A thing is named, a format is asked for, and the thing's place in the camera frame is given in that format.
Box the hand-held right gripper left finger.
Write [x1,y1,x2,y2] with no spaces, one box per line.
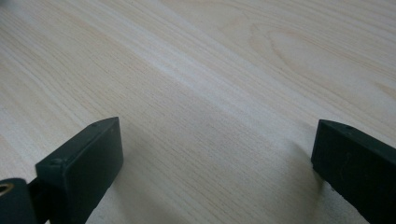
[35,116,124,224]

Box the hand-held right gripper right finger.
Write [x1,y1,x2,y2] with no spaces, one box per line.
[310,119,396,224]

